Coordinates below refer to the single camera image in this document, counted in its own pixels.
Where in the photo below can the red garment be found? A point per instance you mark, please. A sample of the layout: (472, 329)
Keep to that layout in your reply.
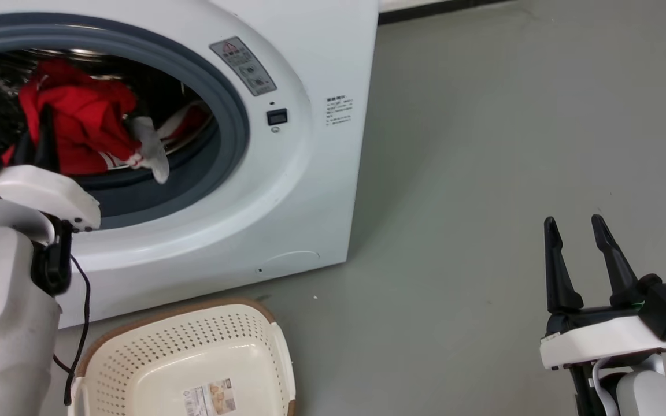
(87, 124)

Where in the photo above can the black door latch switch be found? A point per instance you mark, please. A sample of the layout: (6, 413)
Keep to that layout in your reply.
(277, 116)

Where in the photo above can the paper label in basket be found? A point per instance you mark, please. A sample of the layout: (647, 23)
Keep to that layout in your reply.
(210, 397)

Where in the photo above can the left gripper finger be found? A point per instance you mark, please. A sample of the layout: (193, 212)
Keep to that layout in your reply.
(47, 144)
(23, 153)

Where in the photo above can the cream perforated laundry basket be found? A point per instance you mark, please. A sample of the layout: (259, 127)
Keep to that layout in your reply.
(154, 370)

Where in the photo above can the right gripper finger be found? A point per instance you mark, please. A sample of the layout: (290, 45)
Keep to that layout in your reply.
(616, 260)
(557, 271)

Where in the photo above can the white front-load washing machine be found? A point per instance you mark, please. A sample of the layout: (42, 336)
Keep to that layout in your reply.
(321, 173)

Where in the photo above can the grey warning sticker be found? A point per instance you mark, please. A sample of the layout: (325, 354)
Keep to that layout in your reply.
(244, 66)

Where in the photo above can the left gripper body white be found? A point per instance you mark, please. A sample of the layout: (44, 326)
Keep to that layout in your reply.
(38, 188)

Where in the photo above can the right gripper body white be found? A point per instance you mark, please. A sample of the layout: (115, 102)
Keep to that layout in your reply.
(599, 341)

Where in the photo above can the black wall baseboard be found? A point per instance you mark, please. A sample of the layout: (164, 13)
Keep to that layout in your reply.
(425, 10)

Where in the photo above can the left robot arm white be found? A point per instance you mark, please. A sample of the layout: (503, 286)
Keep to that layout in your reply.
(3, 323)

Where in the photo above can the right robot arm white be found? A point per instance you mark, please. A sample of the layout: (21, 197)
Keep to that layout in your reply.
(645, 393)

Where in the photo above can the white grey cloth piece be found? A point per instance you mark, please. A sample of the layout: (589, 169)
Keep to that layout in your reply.
(152, 147)

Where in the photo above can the small printed text label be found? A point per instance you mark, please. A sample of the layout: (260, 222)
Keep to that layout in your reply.
(339, 110)

